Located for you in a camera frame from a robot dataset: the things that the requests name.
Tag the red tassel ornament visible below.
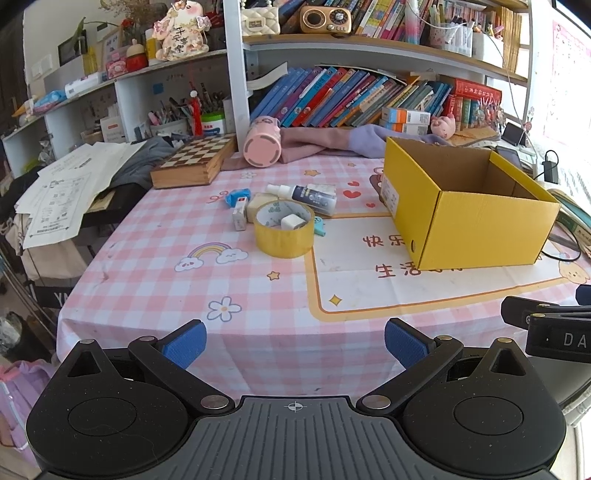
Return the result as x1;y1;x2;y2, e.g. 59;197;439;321
188;83;204;136

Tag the long white carton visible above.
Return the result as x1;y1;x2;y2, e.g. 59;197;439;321
65;71;109;99

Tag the pink wall poster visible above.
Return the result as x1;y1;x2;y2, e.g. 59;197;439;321
542;18;591;144

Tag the yellow cardboard box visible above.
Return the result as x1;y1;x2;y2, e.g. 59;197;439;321
379;136;561;271

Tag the red round figurine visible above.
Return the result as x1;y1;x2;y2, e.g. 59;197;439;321
126;39;148;72

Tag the colourful figure stand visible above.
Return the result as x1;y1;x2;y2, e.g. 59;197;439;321
480;99;505;130

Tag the pink paper figure decoration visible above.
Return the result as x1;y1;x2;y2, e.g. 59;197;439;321
154;2;209;62

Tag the white jar green lid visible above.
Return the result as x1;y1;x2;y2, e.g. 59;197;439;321
201;111;227;136

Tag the purple cloth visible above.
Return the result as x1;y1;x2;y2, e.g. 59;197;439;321
348;124;455;158

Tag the white bookshelf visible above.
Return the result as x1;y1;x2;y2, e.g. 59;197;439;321
0;0;536;181

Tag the holder of metal pens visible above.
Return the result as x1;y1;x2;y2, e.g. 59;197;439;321
201;83;227;114

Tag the beige cloth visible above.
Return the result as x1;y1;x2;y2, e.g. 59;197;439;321
9;217;88;282

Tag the pink pig toy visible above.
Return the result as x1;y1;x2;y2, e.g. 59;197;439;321
430;115;457;139

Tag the brown kraft envelope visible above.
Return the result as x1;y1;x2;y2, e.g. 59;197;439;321
455;127;502;147

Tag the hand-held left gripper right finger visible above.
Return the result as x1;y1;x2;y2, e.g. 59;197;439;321
355;318;534;416

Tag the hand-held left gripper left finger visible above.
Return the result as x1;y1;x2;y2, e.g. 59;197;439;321
58;319;236;416

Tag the clear pen organizer with pens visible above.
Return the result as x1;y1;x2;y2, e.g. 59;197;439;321
427;2;474;57

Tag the blue wet wipes pack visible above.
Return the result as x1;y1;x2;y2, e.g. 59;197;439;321
34;90;68;114

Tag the white box red label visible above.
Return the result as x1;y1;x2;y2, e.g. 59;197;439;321
99;115;127;143

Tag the purple pink backpack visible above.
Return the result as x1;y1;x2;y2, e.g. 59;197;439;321
0;360;58;467

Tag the row of blue red books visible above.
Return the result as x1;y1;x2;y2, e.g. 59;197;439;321
249;67;504;130

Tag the orange blue medicine box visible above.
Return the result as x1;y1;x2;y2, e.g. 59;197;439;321
383;122;430;136
381;107;431;125

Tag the beige square block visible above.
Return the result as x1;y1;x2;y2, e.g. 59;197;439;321
246;193;280;223

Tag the white spray bottle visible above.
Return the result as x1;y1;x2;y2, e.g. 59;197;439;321
265;183;338;215

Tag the pen cup with pens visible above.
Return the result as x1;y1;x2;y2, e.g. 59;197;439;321
148;97;190;137

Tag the black power adapter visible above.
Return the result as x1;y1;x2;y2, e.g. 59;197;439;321
541;150;560;184

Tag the pink cup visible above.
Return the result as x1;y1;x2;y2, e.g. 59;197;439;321
243;116;283;168

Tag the yellow tape roll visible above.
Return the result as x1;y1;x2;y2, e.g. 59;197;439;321
253;200;315;259

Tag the stack of white papers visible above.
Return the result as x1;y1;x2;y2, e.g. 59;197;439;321
14;141;148;250

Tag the black printed fabric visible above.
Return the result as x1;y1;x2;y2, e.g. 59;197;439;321
28;277;75;324

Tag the small black screen device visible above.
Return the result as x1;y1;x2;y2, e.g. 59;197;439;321
502;122;527;147

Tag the wooden chess box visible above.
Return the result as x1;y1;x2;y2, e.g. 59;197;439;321
150;133;238;190

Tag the red thick book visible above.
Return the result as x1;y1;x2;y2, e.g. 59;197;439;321
443;76;503;100

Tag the wooden retro radio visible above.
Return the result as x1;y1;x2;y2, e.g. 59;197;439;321
300;6;352;37

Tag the cream quilted handbag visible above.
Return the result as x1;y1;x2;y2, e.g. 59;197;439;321
240;0;281;37

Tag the black picture frame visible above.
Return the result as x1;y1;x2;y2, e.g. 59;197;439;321
58;32;88;65

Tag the grey cloth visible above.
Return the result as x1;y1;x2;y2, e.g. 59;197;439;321
108;135;188;190

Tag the stack of green books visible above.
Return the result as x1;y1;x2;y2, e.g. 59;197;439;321
547;187;591;259

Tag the pink checked desktop cloth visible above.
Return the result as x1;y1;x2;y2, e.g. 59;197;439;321
55;152;591;402

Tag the pastel gradient bottle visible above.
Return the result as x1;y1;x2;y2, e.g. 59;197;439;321
404;0;423;44

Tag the black cable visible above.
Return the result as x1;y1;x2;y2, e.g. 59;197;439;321
540;226;583;260

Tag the white storage box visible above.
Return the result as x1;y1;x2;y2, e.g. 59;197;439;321
472;32;505;68

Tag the dried flower bunch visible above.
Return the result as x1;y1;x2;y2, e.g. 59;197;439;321
99;0;169;28

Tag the row of thin colourful books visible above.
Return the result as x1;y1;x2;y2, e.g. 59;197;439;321
277;0;527;72

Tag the dark tablet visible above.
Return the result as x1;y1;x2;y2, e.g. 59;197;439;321
496;147;525;169

